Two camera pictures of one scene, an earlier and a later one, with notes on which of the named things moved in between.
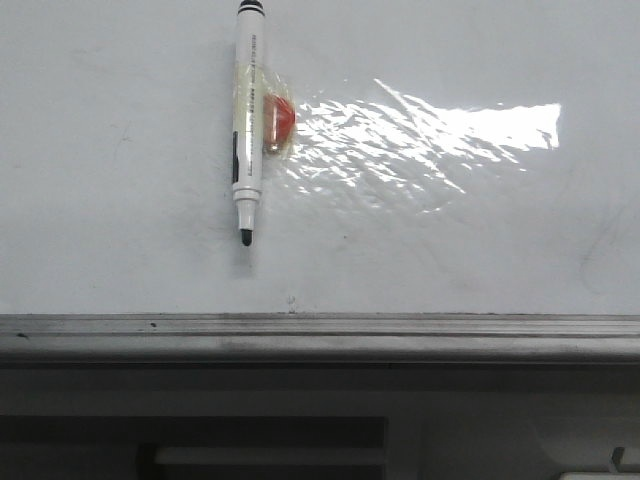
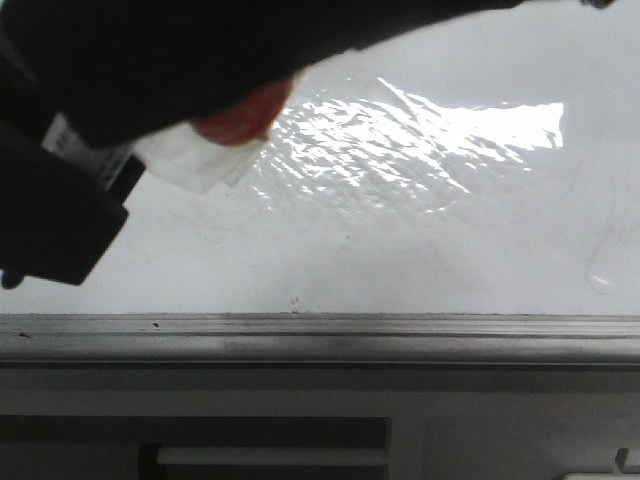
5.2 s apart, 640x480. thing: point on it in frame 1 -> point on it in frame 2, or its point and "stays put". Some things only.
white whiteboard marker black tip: [248, 115] -> [118, 171]
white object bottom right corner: [599, 475] stays put
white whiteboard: [449, 158] stays put
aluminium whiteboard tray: [321, 338] stays put
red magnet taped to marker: [279, 121] -> [245, 120]
